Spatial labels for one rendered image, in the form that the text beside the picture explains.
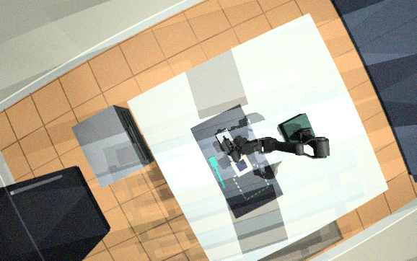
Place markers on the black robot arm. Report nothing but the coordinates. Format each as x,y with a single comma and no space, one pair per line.
320,145

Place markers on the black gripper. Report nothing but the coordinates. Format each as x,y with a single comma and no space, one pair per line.
236,153

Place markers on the white square tile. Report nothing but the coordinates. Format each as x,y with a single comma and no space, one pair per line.
242,166

